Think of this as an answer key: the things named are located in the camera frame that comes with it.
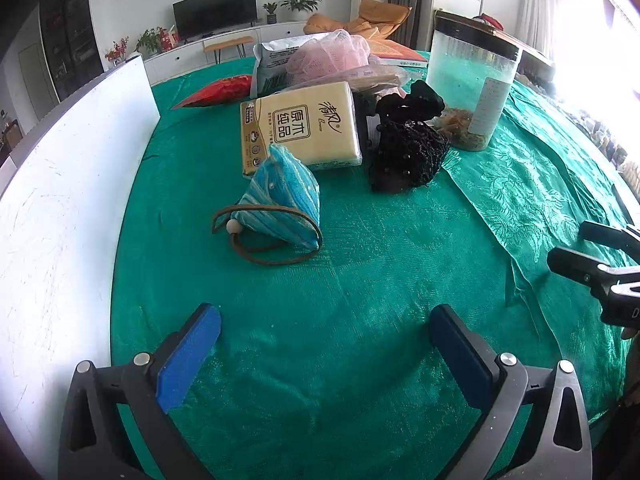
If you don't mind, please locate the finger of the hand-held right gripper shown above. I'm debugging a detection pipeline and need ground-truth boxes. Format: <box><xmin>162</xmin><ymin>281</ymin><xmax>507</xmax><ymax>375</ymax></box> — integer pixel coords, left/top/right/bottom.
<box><xmin>546</xmin><ymin>246</ymin><xmax>640</xmax><ymax>292</ymax></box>
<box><xmin>579</xmin><ymin>220</ymin><xmax>640</xmax><ymax>253</ymax></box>

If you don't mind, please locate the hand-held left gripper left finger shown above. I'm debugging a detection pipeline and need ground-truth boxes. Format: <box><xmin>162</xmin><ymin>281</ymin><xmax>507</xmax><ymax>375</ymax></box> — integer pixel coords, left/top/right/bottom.
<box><xmin>59</xmin><ymin>303</ymin><xmax>222</xmax><ymax>480</ymax></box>

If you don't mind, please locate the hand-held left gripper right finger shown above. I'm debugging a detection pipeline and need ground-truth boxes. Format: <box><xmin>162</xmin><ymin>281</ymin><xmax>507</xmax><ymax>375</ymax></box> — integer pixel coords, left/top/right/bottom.
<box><xmin>428</xmin><ymin>304</ymin><xmax>593</xmax><ymax>480</ymax></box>

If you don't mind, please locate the blue striped drawstring pouch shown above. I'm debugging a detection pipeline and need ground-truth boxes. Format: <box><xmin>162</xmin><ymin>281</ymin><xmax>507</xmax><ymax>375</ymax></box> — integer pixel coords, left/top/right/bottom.
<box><xmin>212</xmin><ymin>143</ymin><xmax>324</xmax><ymax>268</ymax></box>

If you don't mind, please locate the black mesh cloth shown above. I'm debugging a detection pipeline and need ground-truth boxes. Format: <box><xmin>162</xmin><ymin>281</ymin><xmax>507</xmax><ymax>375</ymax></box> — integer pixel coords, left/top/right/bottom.
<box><xmin>369</xmin><ymin>120</ymin><xmax>451</xmax><ymax>193</ymax></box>

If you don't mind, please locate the black scrunchie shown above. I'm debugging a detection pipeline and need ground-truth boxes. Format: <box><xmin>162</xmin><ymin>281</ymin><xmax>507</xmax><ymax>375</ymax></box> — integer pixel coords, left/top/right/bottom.
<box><xmin>375</xmin><ymin>80</ymin><xmax>446</xmax><ymax>123</ymax></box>

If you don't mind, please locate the yellow tissue pack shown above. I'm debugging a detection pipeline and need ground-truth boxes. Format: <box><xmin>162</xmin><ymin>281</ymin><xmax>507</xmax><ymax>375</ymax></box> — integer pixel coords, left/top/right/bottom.
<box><xmin>240</xmin><ymin>81</ymin><xmax>363</xmax><ymax>178</ymax></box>

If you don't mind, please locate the clear packet of chopsticks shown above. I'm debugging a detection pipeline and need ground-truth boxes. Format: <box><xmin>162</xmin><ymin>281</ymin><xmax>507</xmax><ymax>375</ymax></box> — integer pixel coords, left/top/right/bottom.
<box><xmin>350</xmin><ymin>62</ymin><xmax>411</xmax><ymax>96</ymax></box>

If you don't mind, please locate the pink mesh bath sponge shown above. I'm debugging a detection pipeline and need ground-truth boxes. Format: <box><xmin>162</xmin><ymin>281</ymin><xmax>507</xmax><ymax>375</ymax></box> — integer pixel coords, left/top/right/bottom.
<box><xmin>286</xmin><ymin>29</ymin><xmax>372</xmax><ymax>88</ymax></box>

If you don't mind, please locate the pile of household clutter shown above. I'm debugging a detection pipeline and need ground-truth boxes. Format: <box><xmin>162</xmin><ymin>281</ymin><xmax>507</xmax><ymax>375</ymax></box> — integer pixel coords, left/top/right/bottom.
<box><xmin>575</xmin><ymin>105</ymin><xmax>640</xmax><ymax>186</ymax></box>

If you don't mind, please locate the green patterned tablecloth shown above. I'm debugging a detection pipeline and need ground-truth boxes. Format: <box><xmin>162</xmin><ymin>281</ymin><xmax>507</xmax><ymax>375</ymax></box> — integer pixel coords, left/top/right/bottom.
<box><xmin>111</xmin><ymin>50</ymin><xmax>640</xmax><ymax>480</ymax></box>

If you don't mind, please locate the white board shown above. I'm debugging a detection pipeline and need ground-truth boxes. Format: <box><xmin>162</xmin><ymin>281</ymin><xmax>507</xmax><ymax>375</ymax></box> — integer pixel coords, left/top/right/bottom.
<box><xmin>0</xmin><ymin>55</ymin><xmax>162</xmax><ymax>461</ymax></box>

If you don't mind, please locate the clear jar with black lid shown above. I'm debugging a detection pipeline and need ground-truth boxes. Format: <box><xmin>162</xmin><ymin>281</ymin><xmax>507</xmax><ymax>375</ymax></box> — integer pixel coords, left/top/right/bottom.
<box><xmin>427</xmin><ymin>10</ymin><xmax>523</xmax><ymax>152</ymax></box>

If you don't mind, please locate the white sheer curtain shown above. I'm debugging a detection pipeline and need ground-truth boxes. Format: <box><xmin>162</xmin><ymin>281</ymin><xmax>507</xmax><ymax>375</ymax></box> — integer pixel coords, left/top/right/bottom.
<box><xmin>520</xmin><ymin>0</ymin><xmax>586</xmax><ymax>61</ymax></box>

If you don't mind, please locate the red cloth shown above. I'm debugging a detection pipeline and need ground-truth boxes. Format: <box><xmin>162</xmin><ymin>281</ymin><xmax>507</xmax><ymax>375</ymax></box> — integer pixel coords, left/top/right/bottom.
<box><xmin>472</xmin><ymin>12</ymin><xmax>506</xmax><ymax>31</ymax></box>

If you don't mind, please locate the red snack packet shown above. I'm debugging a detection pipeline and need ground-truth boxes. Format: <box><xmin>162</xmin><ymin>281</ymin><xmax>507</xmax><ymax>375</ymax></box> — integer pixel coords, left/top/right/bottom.
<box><xmin>170</xmin><ymin>74</ymin><xmax>253</xmax><ymax>111</ymax></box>

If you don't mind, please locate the orange book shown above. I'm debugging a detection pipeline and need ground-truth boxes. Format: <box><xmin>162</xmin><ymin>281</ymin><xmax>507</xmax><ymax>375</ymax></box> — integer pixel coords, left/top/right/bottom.
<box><xmin>370</xmin><ymin>40</ymin><xmax>430</xmax><ymax>68</ymax></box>

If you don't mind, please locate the white green plastic bag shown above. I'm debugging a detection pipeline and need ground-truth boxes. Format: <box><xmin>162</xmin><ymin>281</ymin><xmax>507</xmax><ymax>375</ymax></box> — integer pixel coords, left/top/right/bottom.
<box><xmin>250</xmin><ymin>35</ymin><xmax>333</xmax><ymax>100</ymax></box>

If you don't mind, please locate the white television cabinet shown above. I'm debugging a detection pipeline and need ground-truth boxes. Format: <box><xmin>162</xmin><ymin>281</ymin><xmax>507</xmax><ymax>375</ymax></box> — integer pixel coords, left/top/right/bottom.
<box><xmin>142</xmin><ymin>21</ymin><xmax>311</xmax><ymax>86</ymax></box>

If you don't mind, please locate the red flower arrangement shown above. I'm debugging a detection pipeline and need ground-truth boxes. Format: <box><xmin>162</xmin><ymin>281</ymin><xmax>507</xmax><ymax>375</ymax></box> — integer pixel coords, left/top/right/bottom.
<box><xmin>104</xmin><ymin>37</ymin><xmax>131</xmax><ymax>66</ymax></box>

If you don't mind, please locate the orange lounge chair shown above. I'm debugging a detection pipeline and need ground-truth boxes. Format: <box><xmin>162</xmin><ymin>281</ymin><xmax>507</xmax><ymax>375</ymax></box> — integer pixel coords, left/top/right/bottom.
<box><xmin>305</xmin><ymin>0</ymin><xmax>413</xmax><ymax>46</ymax></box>

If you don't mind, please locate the wooden bench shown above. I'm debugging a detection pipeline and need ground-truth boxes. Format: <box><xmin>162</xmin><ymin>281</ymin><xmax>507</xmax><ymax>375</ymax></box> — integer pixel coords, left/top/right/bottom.
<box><xmin>202</xmin><ymin>35</ymin><xmax>255</xmax><ymax>65</ymax></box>

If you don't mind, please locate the leafy plant on cabinet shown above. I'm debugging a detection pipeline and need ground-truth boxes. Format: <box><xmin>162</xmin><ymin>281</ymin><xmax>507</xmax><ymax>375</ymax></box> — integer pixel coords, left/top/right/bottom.
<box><xmin>136</xmin><ymin>27</ymin><xmax>166</xmax><ymax>56</ymax></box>

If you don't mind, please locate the dark display cabinet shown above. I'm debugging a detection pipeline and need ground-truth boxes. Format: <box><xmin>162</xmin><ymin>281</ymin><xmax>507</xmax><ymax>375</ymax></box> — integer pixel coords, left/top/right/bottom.
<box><xmin>39</xmin><ymin>0</ymin><xmax>106</xmax><ymax>103</ymax></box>

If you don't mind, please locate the black television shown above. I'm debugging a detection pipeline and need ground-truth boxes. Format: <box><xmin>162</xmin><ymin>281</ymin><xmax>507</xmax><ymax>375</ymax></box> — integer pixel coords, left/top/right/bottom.
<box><xmin>173</xmin><ymin>0</ymin><xmax>259</xmax><ymax>41</ymax></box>

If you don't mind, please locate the large green potted plant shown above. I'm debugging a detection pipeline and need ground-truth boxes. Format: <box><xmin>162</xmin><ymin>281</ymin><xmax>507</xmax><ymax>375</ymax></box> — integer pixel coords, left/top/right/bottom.
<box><xmin>280</xmin><ymin>0</ymin><xmax>323</xmax><ymax>23</ymax></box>

